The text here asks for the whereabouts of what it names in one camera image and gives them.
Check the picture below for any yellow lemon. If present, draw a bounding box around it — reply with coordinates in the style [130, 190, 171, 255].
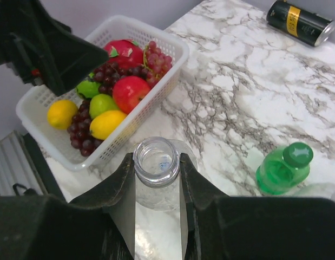
[89, 110, 127, 140]

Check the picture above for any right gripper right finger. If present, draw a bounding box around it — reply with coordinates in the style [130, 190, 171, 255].
[180, 153, 238, 259]

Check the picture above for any red apple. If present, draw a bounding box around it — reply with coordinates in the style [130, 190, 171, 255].
[112, 76, 151, 114]

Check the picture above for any black gold battery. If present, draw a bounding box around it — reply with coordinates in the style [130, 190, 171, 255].
[266, 1, 335, 47]

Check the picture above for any green watermelon toy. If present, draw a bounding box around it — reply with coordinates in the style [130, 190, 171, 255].
[75, 73, 101, 100]

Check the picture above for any green plastic bottle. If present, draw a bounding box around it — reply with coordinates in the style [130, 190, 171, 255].
[256, 146, 310, 195]

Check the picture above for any clear bottle blue cap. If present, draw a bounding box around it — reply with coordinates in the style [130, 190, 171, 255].
[293, 183, 335, 202]

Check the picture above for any red dragon fruit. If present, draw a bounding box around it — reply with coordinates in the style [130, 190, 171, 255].
[103, 39, 143, 69]

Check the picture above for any black mounting rail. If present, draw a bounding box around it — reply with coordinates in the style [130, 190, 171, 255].
[14, 131, 66, 201]

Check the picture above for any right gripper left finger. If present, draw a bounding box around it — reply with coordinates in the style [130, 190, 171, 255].
[70, 153, 135, 259]

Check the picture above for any green pear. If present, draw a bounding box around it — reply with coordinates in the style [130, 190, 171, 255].
[89, 94, 119, 119]

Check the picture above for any green bottle cap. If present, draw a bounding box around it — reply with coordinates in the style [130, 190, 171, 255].
[283, 142, 314, 168]

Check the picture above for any basket grapes lower bunch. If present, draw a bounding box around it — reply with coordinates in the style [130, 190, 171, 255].
[67, 99, 103, 157]

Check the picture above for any basket grapes bunch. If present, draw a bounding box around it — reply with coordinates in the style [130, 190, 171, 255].
[67, 99, 103, 157]
[92, 41, 173, 94]

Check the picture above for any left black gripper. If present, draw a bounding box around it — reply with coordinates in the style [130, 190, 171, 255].
[0, 1, 108, 96]

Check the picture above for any white plastic basket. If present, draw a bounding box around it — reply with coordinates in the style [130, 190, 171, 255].
[16, 16, 189, 171]

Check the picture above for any basket grapes upper bunch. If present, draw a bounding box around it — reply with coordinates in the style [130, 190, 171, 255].
[92, 41, 173, 94]

